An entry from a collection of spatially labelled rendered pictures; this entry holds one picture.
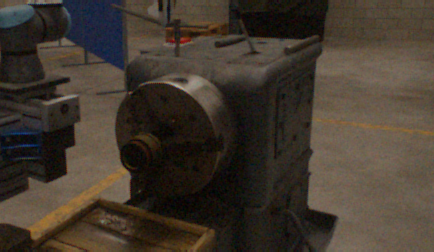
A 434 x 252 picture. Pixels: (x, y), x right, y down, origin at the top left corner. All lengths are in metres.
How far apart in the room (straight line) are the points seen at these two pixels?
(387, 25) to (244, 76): 9.83
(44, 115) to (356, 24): 9.94
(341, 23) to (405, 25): 1.16
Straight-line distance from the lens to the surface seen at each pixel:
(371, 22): 11.12
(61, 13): 1.75
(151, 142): 1.17
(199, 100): 1.20
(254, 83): 1.30
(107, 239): 1.23
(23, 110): 1.63
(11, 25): 1.63
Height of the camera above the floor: 1.51
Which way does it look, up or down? 16 degrees down
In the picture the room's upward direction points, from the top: 1 degrees counter-clockwise
